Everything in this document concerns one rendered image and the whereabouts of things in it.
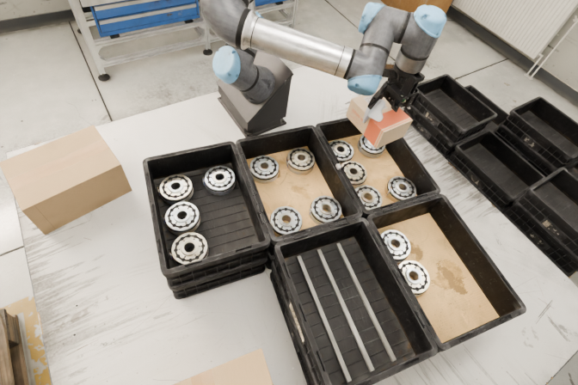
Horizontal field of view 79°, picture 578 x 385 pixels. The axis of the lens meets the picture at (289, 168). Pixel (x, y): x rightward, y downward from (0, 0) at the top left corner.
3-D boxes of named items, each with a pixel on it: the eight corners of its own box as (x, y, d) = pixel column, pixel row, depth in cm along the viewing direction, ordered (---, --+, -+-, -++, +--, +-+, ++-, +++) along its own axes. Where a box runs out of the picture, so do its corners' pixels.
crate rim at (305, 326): (272, 247, 101) (273, 243, 99) (362, 219, 109) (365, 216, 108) (329, 404, 79) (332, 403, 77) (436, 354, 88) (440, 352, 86)
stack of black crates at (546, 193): (477, 231, 202) (528, 188, 167) (508, 210, 214) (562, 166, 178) (536, 293, 183) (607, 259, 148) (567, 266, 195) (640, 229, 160)
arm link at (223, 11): (181, 24, 81) (382, 91, 82) (196, -21, 81) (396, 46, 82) (194, 42, 93) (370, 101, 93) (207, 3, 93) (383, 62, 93)
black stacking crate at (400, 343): (270, 260, 108) (273, 244, 99) (354, 234, 117) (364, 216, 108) (322, 406, 87) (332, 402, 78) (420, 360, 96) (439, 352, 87)
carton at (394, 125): (345, 115, 117) (351, 98, 111) (372, 105, 121) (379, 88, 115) (376, 149, 109) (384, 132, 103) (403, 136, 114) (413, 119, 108)
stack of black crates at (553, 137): (469, 158, 237) (510, 110, 201) (496, 143, 248) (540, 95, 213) (518, 204, 218) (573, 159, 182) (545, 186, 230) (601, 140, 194)
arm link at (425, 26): (415, -2, 85) (451, 8, 84) (399, 39, 94) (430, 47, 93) (412, 14, 80) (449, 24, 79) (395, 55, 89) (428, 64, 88)
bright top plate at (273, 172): (245, 161, 124) (245, 160, 124) (271, 153, 128) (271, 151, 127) (256, 182, 119) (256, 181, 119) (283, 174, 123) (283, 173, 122)
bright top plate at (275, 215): (266, 210, 113) (267, 210, 113) (296, 204, 116) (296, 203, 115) (275, 238, 108) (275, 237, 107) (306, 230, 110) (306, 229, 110)
